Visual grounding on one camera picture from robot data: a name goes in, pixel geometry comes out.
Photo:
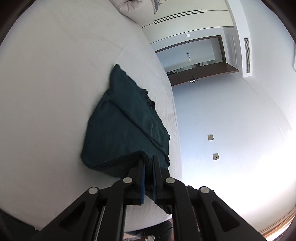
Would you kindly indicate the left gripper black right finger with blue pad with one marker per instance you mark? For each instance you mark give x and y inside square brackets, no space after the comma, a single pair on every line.
[198,214]

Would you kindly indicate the beige wall switch plate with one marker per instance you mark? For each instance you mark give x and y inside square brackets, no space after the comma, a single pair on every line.
[210,137]

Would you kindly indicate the white air vent grille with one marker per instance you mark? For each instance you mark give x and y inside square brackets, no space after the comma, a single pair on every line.
[248,59]

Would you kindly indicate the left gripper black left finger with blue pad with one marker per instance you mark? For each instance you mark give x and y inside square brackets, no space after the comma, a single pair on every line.
[98,214]

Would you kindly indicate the beige wall socket plate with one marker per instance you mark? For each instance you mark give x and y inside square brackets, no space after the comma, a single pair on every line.
[215,156]

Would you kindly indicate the white bed mattress sheet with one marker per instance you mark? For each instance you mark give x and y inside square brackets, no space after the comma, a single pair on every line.
[55,67]

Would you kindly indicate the dark brown wooden door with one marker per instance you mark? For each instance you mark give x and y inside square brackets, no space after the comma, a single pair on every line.
[196,59]

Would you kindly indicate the rolled beige duvet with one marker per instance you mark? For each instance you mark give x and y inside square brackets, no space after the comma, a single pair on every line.
[137,10]

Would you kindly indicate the dark green knit garment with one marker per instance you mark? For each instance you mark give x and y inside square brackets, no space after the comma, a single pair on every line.
[124,129]

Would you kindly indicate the cream wardrobe with handles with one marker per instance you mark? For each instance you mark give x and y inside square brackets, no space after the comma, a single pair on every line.
[179,17]

